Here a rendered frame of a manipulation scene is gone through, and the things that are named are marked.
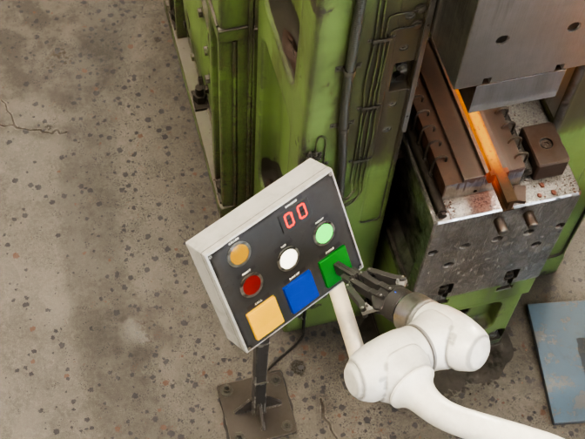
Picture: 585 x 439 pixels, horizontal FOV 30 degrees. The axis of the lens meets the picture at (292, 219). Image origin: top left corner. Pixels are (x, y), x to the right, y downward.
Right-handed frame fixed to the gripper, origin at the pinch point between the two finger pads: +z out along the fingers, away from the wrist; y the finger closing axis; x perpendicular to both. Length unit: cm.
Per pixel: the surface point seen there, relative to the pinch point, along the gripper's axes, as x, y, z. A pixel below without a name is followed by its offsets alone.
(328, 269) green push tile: 0.9, -2.2, 3.5
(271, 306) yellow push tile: 2.2, -18.0, 3.4
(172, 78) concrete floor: -23, 45, 166
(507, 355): -98, 62, 35
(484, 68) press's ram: 36, 36, -16
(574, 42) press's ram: 35, 53, -24
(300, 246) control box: 10.3, -6.2, 4.2
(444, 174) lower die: -0.7, 37.3, 8.4
